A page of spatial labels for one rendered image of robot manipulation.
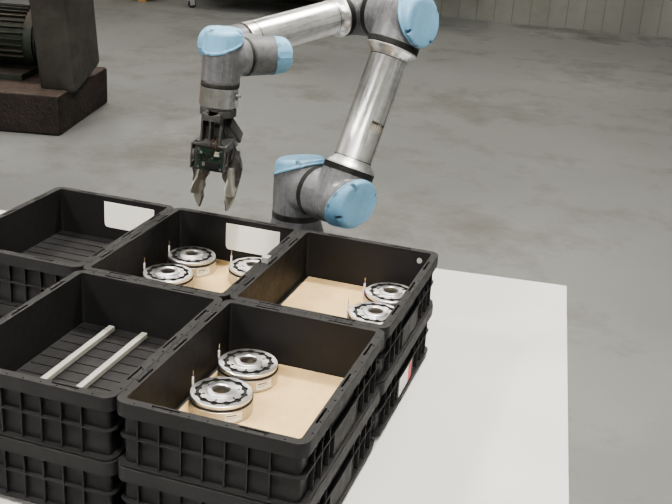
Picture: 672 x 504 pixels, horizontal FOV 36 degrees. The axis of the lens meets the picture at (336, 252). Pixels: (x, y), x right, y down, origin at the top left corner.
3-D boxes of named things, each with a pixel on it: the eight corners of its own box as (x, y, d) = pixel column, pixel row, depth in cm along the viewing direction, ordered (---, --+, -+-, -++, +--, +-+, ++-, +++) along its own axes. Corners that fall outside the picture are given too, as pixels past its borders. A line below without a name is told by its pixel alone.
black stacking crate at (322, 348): (225, 357, 186) (226, 301, 182) (380, 391, 178) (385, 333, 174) (114, 470, 151) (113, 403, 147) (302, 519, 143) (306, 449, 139)
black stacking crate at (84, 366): (81, 326, 195) (79, 271, 190) (223, 357, 186) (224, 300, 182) (-56, 426, 159) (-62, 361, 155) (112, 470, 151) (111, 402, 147)
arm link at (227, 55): (256, 31, 193) (219, 32, 188) (251, 88, 197) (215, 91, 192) (231, 23, 199) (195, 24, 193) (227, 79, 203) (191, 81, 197)
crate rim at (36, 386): (79, 280, 191) (79, 268, 190) (225, 309, 183) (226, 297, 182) (-63, 372, 156) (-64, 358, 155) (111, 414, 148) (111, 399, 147)
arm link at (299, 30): (362, -24, 238) (190, 18, 209) (396, -19, 230) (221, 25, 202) (364, 25, 243) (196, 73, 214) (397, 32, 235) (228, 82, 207)
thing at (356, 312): (354, 301, 202) (354, 298, 202) (404, 308, 200) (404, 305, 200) (344, 322, 193) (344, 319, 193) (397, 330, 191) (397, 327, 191)
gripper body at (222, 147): (187, 170, 199) (191, 110, 194) (201, 159, 207) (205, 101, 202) (225, 176, 198) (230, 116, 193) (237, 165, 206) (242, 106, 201)
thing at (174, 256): (181, 245, 224) (181, 243, 224) (223, 253, 222) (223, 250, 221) (159, 260, 215) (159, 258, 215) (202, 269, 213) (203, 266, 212)
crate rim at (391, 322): (303, 239, 219) (303, 228, 218) (439, 263, 210) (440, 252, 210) (226, 309, 183) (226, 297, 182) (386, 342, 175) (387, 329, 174)
